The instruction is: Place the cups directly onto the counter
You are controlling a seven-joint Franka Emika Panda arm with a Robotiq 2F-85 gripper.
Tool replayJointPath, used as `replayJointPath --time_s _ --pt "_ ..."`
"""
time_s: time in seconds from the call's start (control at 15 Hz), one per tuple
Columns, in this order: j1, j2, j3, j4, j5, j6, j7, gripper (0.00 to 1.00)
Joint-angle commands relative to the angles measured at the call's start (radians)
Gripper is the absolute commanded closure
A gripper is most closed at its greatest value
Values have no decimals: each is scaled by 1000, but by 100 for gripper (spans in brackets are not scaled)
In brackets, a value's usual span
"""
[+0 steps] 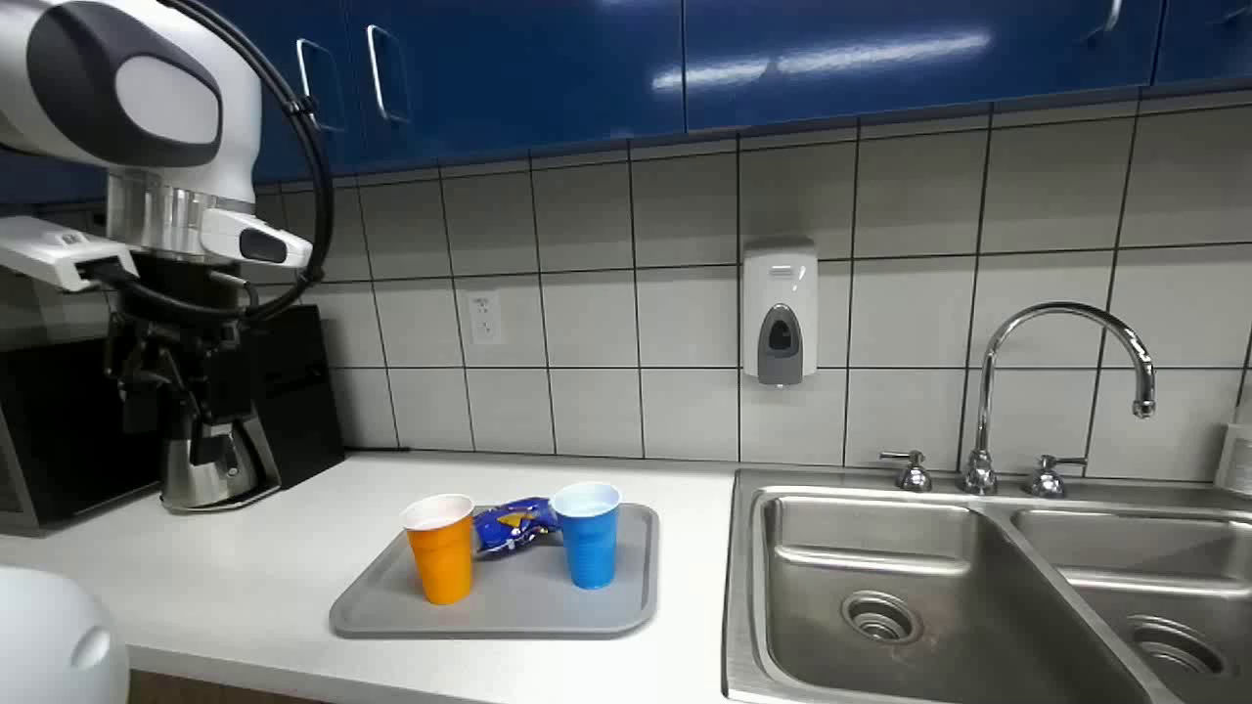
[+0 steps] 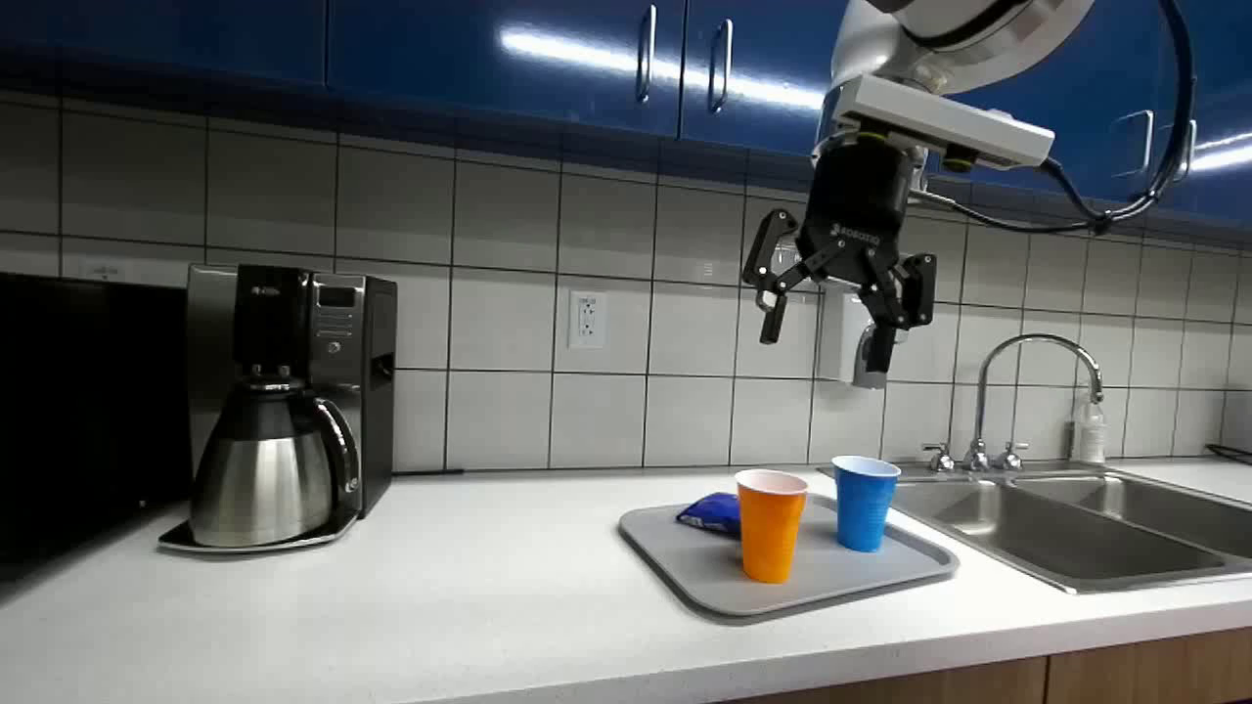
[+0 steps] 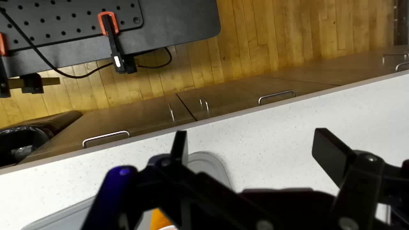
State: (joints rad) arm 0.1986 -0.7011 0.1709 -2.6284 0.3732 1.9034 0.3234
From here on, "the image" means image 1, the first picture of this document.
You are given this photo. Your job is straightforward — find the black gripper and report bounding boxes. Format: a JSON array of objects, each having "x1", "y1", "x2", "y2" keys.
[{"x1": 105, "y1": 266, "x2": 253, "y2": 437}]

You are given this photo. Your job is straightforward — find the orange plastic cup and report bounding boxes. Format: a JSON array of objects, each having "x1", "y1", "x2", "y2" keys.
[{"x1": 402, "y1": 492, "x2": 478, "y2": 605}]

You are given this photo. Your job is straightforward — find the blue plastic cup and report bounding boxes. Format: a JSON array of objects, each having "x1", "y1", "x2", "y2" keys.
[{"x1": 551, "y1": 483, "x2": 617, "y2": 592}]

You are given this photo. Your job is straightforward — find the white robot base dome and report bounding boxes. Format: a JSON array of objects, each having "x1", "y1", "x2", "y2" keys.
[{"x1": 0, "y1": 567, "x2": 128, "y2": 704}]

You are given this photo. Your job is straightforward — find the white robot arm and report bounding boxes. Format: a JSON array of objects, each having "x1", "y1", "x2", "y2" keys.
[{"x1": 0, "y1": 0, "x2": 330, "y2": 428}]

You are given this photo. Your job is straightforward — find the black steel coffee maker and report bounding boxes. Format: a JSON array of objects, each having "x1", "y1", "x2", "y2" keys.
[{"x1": 162, "y1": 304, "x2": 346, "y2": 511}]

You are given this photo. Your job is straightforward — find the black microwave oven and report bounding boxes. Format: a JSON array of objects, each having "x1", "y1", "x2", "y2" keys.
[{"x1": 0, "y1": 339, "x2": 162, "y2": 537}]

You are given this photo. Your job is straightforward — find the blue upper cabinets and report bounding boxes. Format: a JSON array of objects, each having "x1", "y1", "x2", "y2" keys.
[{"x1": 209, "y1": 0, "x2": 1252, "y2": 178}]

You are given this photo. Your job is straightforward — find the blue chip bag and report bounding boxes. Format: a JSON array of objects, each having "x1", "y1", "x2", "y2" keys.
[{"x1": 475, "y1": 498, "x2": 559, "y2": 560}]

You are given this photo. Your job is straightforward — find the grey plastic tray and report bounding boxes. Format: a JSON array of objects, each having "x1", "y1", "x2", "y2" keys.
[{"x1": 330, "y1": 505, "x2": 660, "y2": 636}]

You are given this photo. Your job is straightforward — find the stainless steel double sink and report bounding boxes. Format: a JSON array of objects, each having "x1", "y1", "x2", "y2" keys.
[{"x1": 724, "y1": 472, "x2": 1252, "y2": 704}]

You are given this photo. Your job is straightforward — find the chrome gooseneck faucet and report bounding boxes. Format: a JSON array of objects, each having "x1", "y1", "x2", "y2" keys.
[{"x1": 878, "y1": 298, "x2": 1161, "y2": 501}]

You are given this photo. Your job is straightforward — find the clear soap bottle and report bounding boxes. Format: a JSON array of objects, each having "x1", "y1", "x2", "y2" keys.
[{"x1": 1213, "y1": 398, "x2": 1252, "y2": 498}]

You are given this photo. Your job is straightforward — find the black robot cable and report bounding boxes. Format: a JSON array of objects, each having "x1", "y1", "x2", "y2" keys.
[{"x1": 89, "y1": 0, "x2": 341, "y2": 327}]

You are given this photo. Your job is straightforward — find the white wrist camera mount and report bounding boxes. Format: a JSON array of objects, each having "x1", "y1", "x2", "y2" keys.
[{"x1": 0, "y1": 208, "x2": 312, "y2": 294}]

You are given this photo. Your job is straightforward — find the white wall outlet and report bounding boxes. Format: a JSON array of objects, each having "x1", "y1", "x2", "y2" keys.
[{"x1": 469, "y1": 291, "x2": 504, "y2": 350}]

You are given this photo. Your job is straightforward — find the white wall soap dispenser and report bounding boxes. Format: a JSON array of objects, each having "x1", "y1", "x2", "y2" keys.
[{"x1": 742, "y1": 247, "x2": 817, "y2": 386}]

